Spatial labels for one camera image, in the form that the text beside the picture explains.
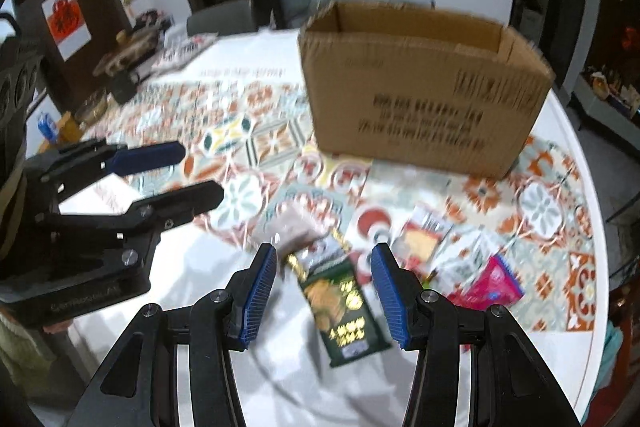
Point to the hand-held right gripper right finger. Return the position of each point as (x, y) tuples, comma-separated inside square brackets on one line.
[(390, 297)]

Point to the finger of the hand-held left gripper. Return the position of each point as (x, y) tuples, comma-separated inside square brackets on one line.
[(190, 199), (145, 157)]

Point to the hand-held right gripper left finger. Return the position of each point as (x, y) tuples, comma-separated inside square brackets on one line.
[(257, 292)]

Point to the green snack packet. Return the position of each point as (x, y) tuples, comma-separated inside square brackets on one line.
[(340, 307)]

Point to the yellow orange snack packet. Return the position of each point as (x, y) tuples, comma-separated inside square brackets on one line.
[(422, 242)]

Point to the brown snack packet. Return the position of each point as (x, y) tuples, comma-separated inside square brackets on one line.
[(295, 227)]

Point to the white snack packet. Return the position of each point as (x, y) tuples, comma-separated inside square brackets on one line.
[(460, 262)]

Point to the pink snack packet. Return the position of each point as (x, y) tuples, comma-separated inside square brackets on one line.
[(492, 282)]

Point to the brown cardboard box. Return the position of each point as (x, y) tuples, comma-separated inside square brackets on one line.
[(410, 107)]

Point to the black mug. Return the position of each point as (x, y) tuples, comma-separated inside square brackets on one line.
[(124, 88)]

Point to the glass bowl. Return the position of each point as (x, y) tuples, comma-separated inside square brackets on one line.
[(92, 107)]

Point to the wooden block holder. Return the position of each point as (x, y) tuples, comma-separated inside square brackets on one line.
[(70, 127)]

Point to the blue can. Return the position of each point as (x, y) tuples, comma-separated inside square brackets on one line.
[(47, 127)]

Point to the printed tissue pack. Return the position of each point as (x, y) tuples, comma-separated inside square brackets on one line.
[(182, 52)]

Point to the red and white door poster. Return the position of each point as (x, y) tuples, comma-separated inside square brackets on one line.
[(66, 19)]

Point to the grey dining chair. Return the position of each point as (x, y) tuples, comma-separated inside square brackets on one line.
[(220, 17)]

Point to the patterned tile-print tablecloth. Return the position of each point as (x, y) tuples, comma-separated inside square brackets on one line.
[(540, 207)]

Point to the teal cloth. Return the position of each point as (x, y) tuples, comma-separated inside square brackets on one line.
[(611, 357)]

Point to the white low sideboard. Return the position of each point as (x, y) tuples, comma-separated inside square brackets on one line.
[(607, 107)]

